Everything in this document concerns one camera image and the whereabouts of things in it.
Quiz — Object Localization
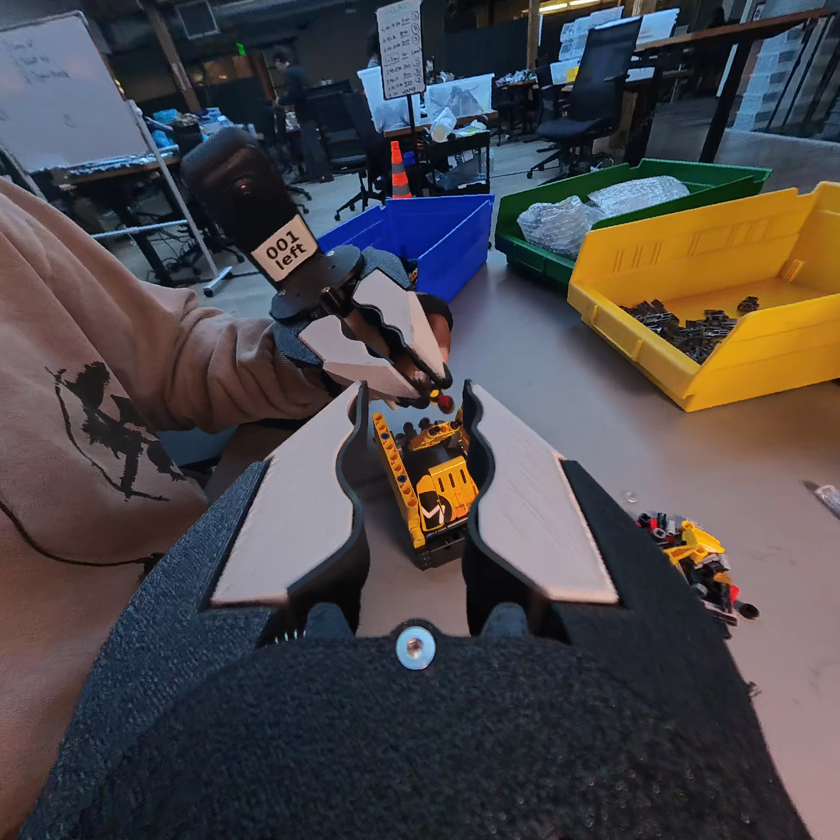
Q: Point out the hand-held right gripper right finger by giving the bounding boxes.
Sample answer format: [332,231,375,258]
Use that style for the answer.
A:
[461,379,621,605]

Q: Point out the black office chair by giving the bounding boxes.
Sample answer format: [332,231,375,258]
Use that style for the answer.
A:
[322,88,389,222]
[528,16,644,182]

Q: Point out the small clear-handled screwdriver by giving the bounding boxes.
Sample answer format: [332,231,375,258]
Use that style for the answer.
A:
[802,481,840,519]

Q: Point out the grey desk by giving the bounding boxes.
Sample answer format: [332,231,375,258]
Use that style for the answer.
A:
[203,249,840,840]

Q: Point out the white notice board on pole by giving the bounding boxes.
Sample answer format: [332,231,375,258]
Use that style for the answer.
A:
[376,0,427,201]

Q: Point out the yellow toy robot model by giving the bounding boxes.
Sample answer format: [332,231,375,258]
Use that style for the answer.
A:
[372,407,484,571]

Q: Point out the green plastic bin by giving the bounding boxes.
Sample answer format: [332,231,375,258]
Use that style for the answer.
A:
[494,159,773,291]

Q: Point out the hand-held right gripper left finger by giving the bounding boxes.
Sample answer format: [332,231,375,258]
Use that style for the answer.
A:
[210,381,371,606]

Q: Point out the wooden top table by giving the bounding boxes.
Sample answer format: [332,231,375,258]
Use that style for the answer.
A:
[630,7,836,165]

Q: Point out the clear storage box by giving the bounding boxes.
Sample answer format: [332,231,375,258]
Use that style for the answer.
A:
[357,66,497,132]

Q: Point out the pile of black red pins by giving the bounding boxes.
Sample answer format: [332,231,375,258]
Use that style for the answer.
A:
[633,512,761,626]

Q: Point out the person's left hand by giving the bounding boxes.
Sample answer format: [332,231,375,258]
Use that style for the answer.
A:
[341,308,435,395]

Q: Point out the clear bubble wrap bundle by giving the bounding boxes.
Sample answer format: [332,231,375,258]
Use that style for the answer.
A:
[517,196,606,261]
[586,176,692,219]

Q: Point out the yellow bent beam piece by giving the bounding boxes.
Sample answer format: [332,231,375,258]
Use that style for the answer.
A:
[661,520,727,567]

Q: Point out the black utility cart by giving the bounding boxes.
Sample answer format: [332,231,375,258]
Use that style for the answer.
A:
[425,128,493,196]

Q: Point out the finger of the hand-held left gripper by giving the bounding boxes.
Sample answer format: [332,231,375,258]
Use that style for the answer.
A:
[353,268,455,389]
[297,315,424,406]

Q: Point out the yellow plastic bin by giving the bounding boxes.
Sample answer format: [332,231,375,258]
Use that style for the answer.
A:
[567,182,840,413]

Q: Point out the orange traffic cone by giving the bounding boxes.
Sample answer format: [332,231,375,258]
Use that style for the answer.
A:
[390,141,414,200]

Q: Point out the blue plastic bin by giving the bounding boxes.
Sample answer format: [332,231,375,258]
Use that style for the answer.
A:
[317,195,494,304]

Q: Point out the heap of grey connector pieces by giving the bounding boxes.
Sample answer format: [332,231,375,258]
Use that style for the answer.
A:
[620,295,762,365]

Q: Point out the white whiteboard on stand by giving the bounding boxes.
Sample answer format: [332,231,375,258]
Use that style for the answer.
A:
[0,12,219,282]

